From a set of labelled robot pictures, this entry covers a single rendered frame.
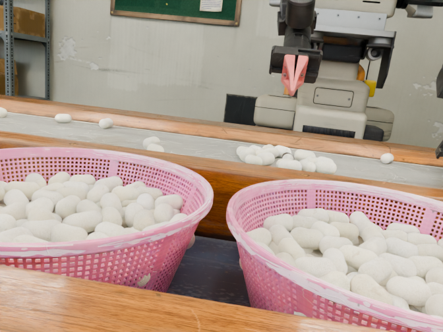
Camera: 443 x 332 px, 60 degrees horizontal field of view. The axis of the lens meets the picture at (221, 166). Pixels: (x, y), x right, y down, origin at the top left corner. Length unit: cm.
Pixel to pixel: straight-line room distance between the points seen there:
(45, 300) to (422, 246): 31
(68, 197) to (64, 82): 280
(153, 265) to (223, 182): 20
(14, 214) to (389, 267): 31
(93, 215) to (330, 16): 106
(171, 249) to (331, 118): 102
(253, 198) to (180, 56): 247
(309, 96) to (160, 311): 115
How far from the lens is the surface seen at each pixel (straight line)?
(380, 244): 38
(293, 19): 85
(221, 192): 47
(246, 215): 37
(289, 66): 78
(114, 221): 35
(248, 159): 60
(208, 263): 43
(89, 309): 19
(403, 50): 280
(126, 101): 296
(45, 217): 35
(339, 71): 133
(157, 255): 29
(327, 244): 36
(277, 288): 26
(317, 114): 126
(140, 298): 20
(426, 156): 89
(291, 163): 58
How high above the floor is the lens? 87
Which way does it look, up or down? 13 degrees down
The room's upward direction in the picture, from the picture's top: 6 degrees clockwise
